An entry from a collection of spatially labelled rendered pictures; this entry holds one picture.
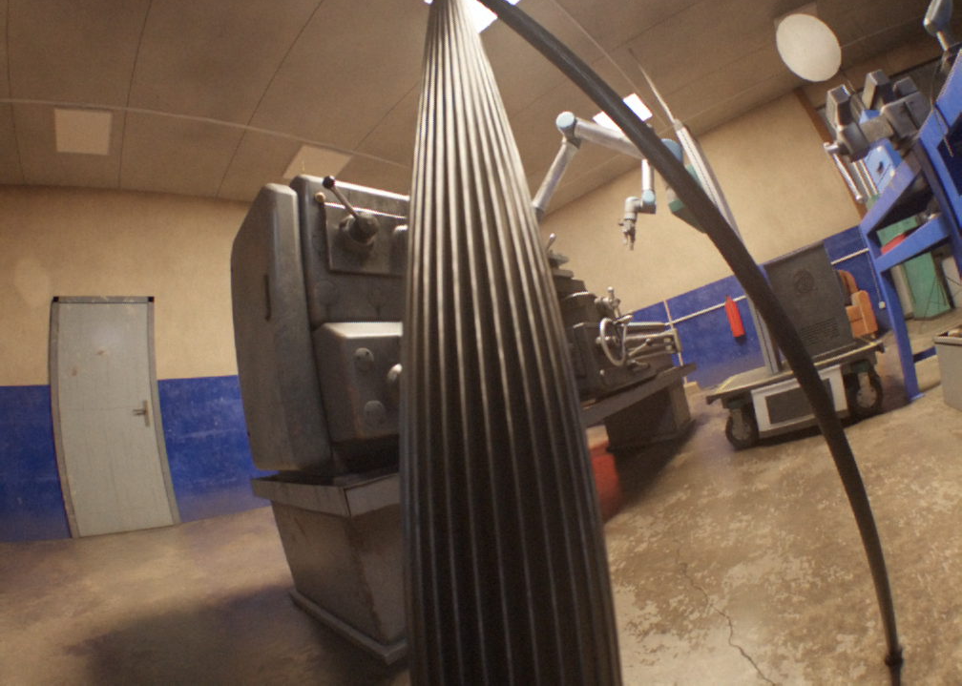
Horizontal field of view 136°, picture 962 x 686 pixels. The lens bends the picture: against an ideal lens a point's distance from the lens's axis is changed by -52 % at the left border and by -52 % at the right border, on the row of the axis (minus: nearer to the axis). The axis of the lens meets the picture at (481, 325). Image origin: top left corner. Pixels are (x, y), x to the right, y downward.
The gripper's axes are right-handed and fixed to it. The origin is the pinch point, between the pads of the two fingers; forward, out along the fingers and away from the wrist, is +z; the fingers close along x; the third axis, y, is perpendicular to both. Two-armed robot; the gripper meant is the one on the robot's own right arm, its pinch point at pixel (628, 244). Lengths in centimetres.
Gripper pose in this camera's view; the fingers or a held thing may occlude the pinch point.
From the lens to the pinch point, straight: 282.8
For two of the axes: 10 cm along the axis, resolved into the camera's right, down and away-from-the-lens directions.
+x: 6.2, 1.3, 7.7
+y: 7.7, 1.1, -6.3
